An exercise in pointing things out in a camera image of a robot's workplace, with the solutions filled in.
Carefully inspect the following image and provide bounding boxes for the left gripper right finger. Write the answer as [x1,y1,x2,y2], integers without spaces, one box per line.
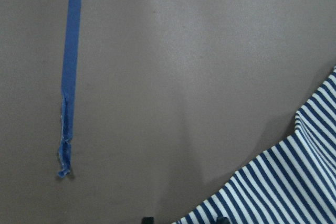
[216,216,228,224]

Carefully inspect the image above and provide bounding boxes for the navy white striped polo shirt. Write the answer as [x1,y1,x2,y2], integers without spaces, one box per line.
[178,72,335,223]

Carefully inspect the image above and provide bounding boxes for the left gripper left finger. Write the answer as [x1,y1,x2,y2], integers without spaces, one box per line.
[142,217,154,224]

